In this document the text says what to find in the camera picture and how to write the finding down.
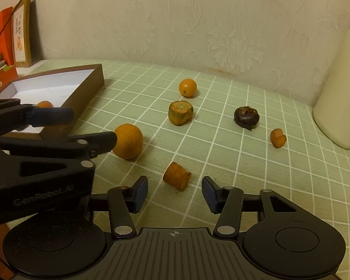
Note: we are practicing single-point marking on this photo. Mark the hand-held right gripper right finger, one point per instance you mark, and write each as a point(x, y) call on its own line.
point(210, 194)

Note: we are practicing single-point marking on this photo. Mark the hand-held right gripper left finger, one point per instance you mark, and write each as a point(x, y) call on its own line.
point(140, 194)

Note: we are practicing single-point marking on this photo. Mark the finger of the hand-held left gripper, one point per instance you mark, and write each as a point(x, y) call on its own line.
point(61, 148)
point(52, 116)

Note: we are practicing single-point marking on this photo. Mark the shallow brown cardboard box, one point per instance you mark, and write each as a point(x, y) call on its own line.
point(61, 84)

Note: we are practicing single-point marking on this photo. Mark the dark water chestnut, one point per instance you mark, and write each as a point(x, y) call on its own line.
point(246, 118)

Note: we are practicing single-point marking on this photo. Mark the carrot top stump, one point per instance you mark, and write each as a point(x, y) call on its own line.
point(180, 113)

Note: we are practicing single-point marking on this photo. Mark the small orange fruit piece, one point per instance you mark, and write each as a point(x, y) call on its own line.
point(278, 138)

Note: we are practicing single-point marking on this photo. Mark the small orange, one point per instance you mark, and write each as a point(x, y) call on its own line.
point(188, 87)

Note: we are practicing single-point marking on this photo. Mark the green checked tablecloth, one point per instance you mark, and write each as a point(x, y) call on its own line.
point(221, 157)

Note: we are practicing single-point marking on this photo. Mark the open red cardboard box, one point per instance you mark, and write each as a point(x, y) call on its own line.
point(1, 83)

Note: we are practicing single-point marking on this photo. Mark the wooden framed picture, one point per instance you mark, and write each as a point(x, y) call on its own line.
point(22, 35)

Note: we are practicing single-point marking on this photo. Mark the red paper envelope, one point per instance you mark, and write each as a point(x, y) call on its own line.
point(4, 32)

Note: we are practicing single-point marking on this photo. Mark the cream thermos jug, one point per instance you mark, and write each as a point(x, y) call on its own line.
point(341, 93)

